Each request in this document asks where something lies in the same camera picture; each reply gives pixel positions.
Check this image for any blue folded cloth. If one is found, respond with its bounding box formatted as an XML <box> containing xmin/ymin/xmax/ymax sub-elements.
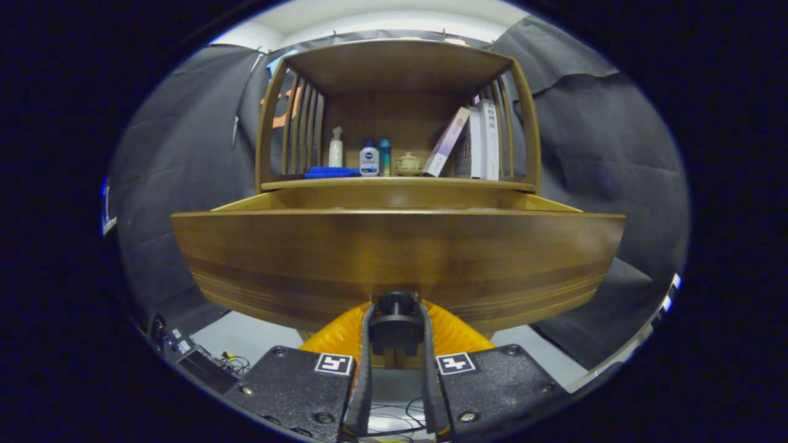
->
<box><xmin>304</xmin><ymin>166</ymin><xmax>362</xmax><ymax>180</ymax></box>

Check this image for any dark patterned cover book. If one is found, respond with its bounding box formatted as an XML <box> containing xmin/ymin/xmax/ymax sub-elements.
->
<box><xmin>454</xmin><ymin>106</ymin><xmax>484</xmax><ymax>179</ymax></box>

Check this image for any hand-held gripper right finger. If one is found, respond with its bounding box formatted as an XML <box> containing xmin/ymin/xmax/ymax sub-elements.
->
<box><xmin>420</xmin><ymin>300</ymin><xmax>570</xmax><ymax>441</ymax></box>

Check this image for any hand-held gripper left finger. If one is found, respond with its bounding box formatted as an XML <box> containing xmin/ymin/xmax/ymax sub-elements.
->
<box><xmin>225</xmin><ymin>300</ymin><xmax>376</xmax><ymax>441</ymax></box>

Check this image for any white blue-capped lotion bottle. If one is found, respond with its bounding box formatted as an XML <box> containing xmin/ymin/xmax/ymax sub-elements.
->
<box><xmin>360</xmin><ymin>139</ymin><xmax>380</xmax><ymax>177</ymax></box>

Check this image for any black power strip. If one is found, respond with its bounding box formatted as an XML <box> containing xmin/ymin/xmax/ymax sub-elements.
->
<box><xmin>151</xmin><ymin>314</ymin><xmax>239</xmax><ymax>396</ymax></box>

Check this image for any black drawer knob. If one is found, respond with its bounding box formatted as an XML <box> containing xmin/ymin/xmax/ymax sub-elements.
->
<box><xmin>368</xmin><ymin>292</ymin><xmax>425</xmax><ymax>370</ymax></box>

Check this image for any beige lidded teacup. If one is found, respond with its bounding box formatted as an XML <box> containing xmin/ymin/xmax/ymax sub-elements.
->
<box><xmin>395</xmin><ymin>152</ymin><xmax>423</xmax><ymax>177</ymax></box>

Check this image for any wooden countertop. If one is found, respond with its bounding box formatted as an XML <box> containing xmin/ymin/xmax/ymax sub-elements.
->
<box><xmin>261</xmin><ymin>174</ymin><xmax>536</xmax><ymax>193</ymax></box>

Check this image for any purple cover book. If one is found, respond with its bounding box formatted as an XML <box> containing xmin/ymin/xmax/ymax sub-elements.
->
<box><xmin>422</xmin><ymin>106</ymin><xmax>472</xmax><ymax>178</ymax></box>

